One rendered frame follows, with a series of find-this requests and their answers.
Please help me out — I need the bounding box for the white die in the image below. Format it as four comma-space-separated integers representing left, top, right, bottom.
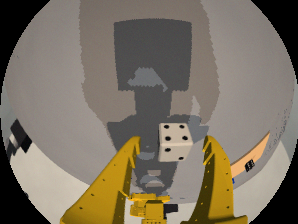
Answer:
158, 123, 193, 162

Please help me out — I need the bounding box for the orange mat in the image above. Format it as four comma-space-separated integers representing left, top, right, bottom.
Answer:
230, 132, 270, 178

